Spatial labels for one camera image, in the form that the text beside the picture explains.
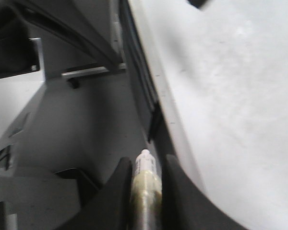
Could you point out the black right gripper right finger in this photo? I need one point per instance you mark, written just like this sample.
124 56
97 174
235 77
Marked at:
185 207

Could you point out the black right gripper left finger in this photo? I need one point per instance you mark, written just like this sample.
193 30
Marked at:
109 208

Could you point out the white taped whiteboard marker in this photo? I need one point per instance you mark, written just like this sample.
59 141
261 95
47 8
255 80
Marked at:
146 194

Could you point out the grey whiteboard stand leg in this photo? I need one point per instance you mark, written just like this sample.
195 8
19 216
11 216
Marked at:
72 75

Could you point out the white whiteboard with frame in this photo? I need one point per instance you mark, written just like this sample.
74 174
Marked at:
221 75

